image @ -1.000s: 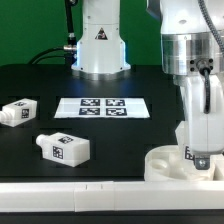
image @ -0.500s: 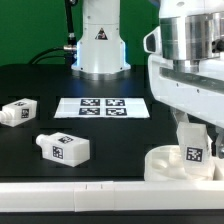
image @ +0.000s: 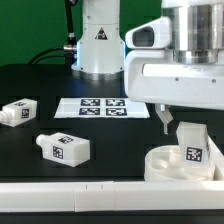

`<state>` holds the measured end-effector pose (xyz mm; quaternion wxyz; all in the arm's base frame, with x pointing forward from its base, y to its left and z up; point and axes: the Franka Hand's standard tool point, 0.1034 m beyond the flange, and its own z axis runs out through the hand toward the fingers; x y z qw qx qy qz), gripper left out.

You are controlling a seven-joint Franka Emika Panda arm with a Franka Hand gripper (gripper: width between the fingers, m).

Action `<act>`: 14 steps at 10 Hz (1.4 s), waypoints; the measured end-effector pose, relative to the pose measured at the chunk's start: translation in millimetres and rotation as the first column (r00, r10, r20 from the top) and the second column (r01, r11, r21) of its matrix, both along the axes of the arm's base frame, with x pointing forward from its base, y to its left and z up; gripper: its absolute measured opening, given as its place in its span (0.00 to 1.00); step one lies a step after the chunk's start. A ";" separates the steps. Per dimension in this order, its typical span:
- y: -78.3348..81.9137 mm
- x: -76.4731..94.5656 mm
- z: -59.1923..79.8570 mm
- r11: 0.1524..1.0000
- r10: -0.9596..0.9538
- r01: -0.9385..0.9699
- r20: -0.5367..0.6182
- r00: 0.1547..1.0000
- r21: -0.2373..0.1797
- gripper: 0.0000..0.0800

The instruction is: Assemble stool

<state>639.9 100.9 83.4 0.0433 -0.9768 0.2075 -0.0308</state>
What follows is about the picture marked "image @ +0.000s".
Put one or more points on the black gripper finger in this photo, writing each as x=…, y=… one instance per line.
x=164, y=114

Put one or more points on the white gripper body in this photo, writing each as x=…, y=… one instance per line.
x=159, y=74

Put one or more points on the white round stool seat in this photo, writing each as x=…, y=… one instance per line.
x=165, y=163

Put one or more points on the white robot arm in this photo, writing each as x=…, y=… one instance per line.
x=101, y=52

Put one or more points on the white paper marker sheet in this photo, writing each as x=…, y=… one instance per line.
x=100, y=108

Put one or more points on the white right fence rail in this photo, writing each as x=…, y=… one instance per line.
x=218, y=159

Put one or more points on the white fence rail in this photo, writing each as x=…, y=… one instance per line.
x=218, y=159
x=111, y=196

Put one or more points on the black cable pole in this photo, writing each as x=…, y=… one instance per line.
x=71, y=35

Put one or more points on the white front fence rail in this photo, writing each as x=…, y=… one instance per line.
x=111, y=196

